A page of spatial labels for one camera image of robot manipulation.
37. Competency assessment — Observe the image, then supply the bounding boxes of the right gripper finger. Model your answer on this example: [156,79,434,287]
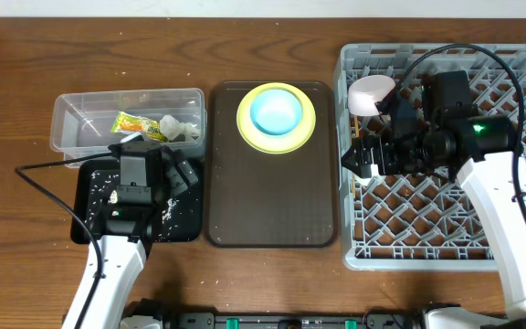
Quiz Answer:
[375,89,418,137]
[341,136,394,175]

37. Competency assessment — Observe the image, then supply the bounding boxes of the white cup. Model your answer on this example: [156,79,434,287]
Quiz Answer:
[355,164,380,186]

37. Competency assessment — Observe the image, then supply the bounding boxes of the white bowl with rice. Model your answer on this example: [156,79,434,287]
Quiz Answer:
[348,75,395,117]

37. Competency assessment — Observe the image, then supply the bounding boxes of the white tissue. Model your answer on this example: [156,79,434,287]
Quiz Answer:
[159,115,202,143]

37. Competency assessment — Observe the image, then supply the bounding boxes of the green snack wrapper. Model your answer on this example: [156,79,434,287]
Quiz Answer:
[110,111,168,143]

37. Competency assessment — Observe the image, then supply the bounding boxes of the yellow plate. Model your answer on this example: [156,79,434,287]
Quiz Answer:
[237,82,316,154]

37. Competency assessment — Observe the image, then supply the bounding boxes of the light blue bowl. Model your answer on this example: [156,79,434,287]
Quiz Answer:
[250,89,302,136]

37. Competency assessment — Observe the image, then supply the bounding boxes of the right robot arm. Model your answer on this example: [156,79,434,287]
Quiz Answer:
[342,87,526,328]

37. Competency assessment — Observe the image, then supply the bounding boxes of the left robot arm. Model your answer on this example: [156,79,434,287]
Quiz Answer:
[63,142,203,328]

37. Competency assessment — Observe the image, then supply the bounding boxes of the grey dishwasher rack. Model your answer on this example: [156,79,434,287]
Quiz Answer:
[333,43,526,271]

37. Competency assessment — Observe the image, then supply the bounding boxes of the black plastic tray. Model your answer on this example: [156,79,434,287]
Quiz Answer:
[74,159,204,243]

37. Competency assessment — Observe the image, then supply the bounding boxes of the spilled rice pile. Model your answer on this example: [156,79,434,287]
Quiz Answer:
[75,161,203,242]

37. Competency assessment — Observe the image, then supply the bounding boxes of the dark brown serving tray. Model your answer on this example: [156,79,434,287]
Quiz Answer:
[205,81,339,249]

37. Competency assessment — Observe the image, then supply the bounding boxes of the clear plastic bin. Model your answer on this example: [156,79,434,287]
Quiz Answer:
[50,88,207,159]

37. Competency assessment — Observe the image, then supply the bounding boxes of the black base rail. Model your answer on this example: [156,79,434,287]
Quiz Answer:
[121,299,424,329]

